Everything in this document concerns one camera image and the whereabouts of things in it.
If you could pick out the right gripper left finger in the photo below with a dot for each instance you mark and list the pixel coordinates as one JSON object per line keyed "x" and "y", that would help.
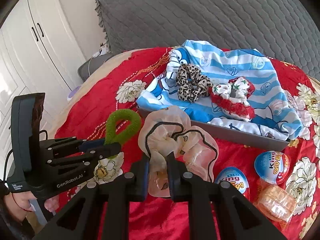
{"x": 100, "y": 211}

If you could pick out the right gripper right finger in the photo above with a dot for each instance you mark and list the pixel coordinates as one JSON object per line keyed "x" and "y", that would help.
{"x": 216, "y": 211}

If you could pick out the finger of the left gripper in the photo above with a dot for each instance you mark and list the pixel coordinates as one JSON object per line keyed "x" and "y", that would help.
{"x": 82, "y": 142}
{"x": 78, "y": 166}

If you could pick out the King QQ Egg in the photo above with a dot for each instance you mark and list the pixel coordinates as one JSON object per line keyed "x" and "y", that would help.
{"x": 236, "y": 177}
{"x": 272, "y": 166}

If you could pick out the biscuit pack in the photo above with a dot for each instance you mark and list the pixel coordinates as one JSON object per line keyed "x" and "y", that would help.
{"x": 275, "y": 203}

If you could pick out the sheer cream scrunchie black trim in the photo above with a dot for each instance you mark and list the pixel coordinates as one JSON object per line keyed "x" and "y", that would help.
{"x": 198, "y": 159}

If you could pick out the person's left hand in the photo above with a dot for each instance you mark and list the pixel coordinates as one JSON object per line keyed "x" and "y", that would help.
{"x": 18, "y": 204}

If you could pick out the purple white round object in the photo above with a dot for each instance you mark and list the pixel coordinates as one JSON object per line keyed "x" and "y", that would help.
{"x": 72, "y": 93}

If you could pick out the grey bedside stool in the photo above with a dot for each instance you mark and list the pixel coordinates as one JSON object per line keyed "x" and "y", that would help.
{"x": 90, "y": 66}

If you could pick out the red floral bed quilt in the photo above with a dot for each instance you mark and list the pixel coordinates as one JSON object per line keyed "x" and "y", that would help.
{"x": 158, "y": 218}

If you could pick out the white wardrobe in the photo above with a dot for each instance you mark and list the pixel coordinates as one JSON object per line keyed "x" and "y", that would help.
{"x": 39, "y": 53}

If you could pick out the blue striped cartoon cloth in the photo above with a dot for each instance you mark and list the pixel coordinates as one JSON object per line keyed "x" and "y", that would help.
{"x": 273, "y": 117}

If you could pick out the red white star scrunchie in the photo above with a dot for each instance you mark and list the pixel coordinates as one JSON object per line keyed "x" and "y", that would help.
{"x": 232, "y": 98}

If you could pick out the leopard print scrunchie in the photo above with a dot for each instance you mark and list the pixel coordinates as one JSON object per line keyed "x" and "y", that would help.
{"x": 193, "y": 85}

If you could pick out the grey quilted pillow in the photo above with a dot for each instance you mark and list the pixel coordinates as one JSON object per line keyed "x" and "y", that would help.
{"x": 282, "y": 29}

